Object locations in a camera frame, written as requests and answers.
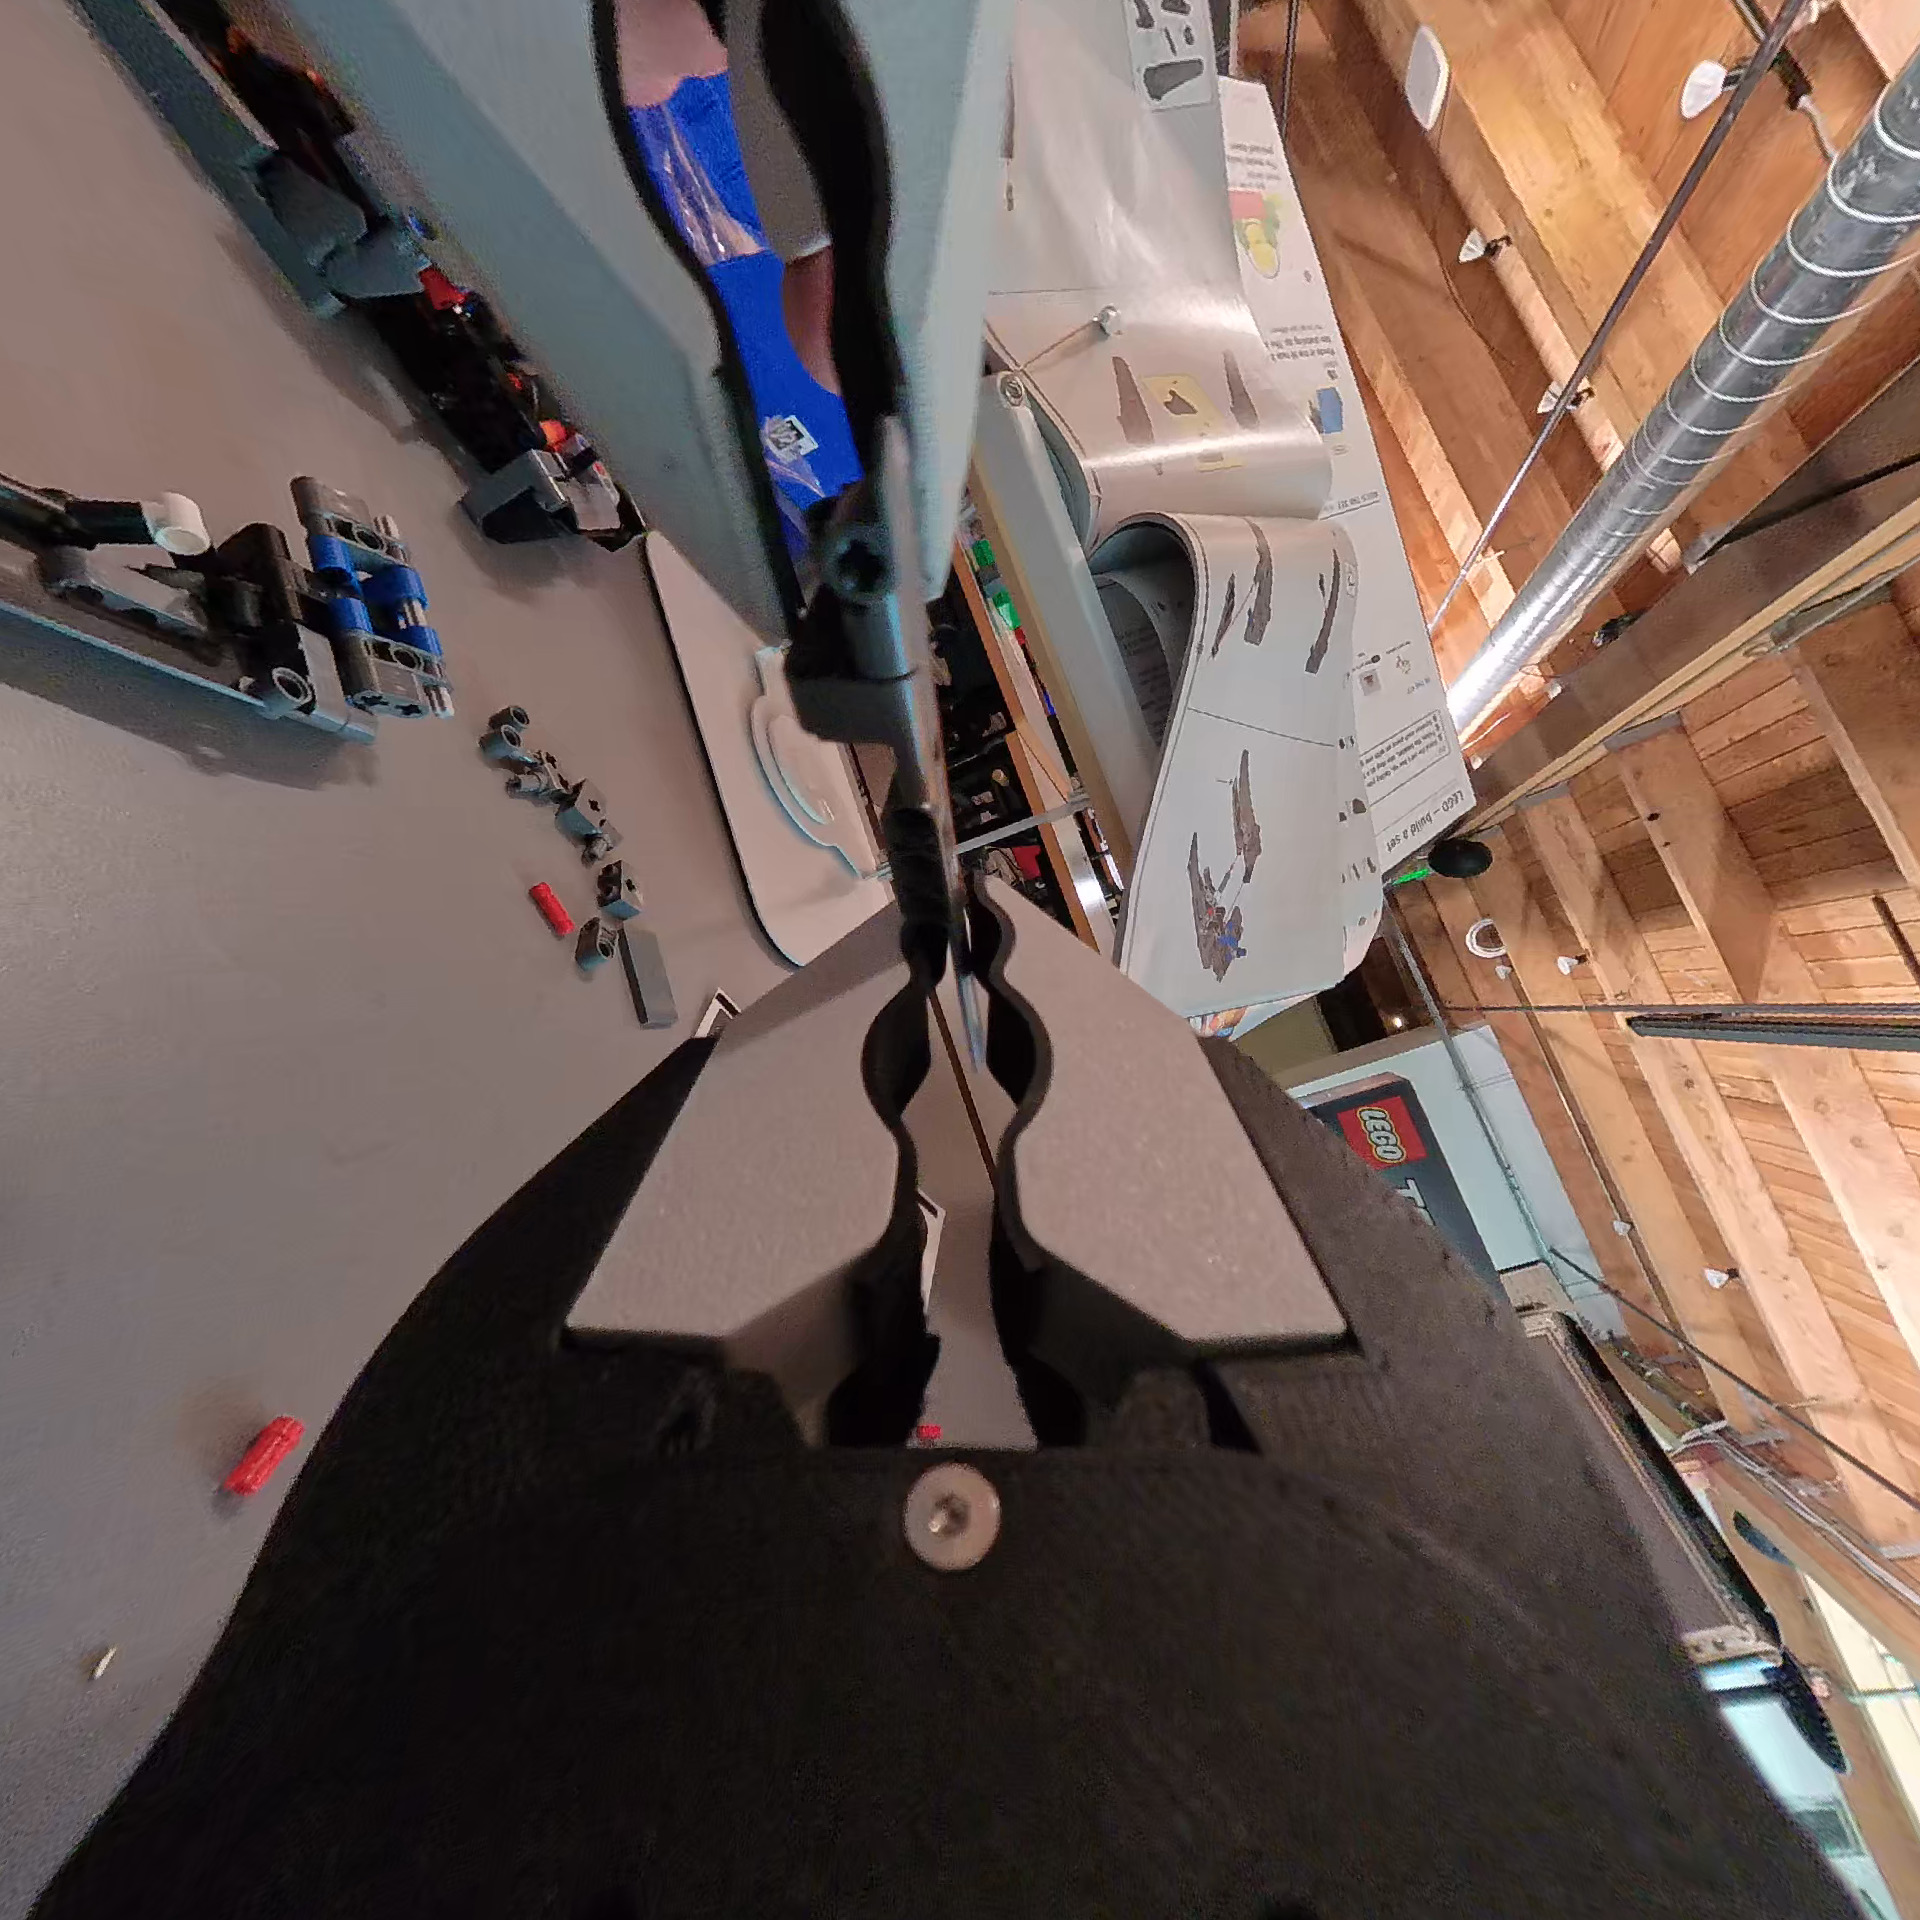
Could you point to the long red ridged lego connector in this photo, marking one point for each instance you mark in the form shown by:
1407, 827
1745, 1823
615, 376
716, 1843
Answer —
265, 1454

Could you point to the black ceiling speaker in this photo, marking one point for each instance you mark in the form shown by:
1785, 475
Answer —
1458, 858

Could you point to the red lego pin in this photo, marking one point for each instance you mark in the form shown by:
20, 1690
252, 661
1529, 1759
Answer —
550, 909

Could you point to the partly built lego car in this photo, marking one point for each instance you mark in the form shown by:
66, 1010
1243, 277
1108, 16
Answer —
494, 405

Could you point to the dark road case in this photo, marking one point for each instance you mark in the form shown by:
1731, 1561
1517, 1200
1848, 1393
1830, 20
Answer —
1635, 1454

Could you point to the black hanging light bar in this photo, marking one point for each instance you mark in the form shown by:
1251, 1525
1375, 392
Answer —
1770, 1029

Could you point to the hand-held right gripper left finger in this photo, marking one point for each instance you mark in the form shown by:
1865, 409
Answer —
734, 1200

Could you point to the cluster of grey lego pieces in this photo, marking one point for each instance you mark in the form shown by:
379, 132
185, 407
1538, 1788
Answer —
593, 855

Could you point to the lego sticker sheet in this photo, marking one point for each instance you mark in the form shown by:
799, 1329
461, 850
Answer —
716, 1010

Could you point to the dark grey lego wing assembly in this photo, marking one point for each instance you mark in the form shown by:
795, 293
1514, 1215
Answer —
854, 630

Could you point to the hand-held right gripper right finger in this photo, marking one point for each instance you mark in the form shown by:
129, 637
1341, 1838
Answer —
1171, 1200

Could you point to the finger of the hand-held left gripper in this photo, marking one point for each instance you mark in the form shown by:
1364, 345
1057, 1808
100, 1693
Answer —
511, 180
944, 194

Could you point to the far blue bin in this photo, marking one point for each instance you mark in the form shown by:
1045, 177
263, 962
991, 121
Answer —
751, 375

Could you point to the white book stand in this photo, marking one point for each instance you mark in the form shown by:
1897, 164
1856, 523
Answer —
721, 750

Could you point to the person's left hand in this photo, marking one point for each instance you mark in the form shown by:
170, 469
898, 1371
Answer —
668, 39

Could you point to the lego instruction booklet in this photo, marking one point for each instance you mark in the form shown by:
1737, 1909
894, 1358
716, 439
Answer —
1245, 600

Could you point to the dark lego set box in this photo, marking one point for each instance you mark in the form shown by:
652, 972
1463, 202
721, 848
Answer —
1402, 1154

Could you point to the grey lego wing blue pins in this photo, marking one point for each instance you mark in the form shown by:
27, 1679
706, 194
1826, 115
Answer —
345, 630

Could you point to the silver ventilation duct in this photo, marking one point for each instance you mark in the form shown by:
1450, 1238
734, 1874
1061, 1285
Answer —
1680, 405

